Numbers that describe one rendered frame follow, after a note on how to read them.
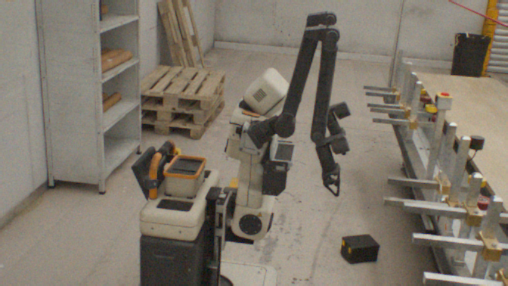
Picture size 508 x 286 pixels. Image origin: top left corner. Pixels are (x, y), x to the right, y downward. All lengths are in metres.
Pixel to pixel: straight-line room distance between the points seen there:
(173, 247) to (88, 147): 2.01
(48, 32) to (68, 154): 0.91
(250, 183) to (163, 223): 0.41
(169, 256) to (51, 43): 2.18
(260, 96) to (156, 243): 0.76
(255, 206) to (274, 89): 0.52
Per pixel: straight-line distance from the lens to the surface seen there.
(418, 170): 3.32
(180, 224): 2.29
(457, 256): 2.41
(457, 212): 2.27
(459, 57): 9.42
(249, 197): 2.35
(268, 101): 2.20
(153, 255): 2.41
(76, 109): 4.17
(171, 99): 5.44
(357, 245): 3.58
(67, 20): 4.04
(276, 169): 2.26
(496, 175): 2.90
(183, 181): 2.39
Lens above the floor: 1.89
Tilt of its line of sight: 20 degrees down
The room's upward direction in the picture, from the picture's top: 4 degrees clockwise
